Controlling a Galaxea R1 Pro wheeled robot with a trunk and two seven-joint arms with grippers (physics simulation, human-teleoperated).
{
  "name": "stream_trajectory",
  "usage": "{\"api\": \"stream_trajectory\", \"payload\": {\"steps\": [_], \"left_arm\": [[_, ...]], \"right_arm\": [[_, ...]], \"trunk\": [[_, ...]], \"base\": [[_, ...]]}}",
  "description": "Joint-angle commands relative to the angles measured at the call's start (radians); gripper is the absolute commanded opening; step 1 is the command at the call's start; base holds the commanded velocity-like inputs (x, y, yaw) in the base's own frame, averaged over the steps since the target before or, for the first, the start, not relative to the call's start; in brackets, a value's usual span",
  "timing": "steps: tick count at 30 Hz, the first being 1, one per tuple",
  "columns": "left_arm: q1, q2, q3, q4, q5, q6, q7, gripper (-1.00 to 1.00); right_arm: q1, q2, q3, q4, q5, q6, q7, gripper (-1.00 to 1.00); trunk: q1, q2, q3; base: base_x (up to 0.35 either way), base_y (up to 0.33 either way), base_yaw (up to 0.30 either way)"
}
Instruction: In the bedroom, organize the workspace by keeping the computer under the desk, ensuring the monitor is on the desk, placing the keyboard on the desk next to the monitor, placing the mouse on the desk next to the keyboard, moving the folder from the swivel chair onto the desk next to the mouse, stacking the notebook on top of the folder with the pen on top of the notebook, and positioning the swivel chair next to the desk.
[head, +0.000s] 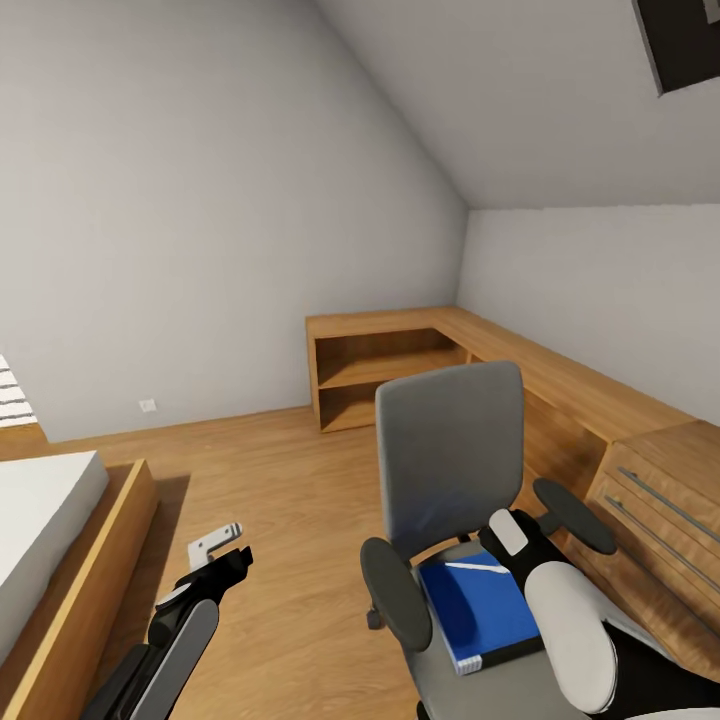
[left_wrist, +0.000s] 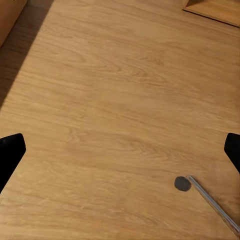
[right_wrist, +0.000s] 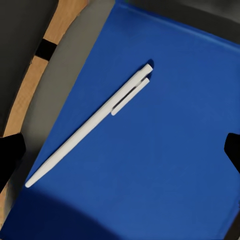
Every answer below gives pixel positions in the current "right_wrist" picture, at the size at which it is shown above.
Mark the folder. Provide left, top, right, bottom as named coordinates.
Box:
left=0, top=0, right=240, bottom=240

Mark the swivel chair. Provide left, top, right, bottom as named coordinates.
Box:
left=0, top=0, right=240, bottom=222

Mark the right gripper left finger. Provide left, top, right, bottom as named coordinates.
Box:
left=0, top=133, right=26, bottom=193

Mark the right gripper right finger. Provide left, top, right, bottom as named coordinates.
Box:
left=224, top=133, right=240, bottom=173

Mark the pen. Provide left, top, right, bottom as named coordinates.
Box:
left=25, top=64, right=153, bottom=187

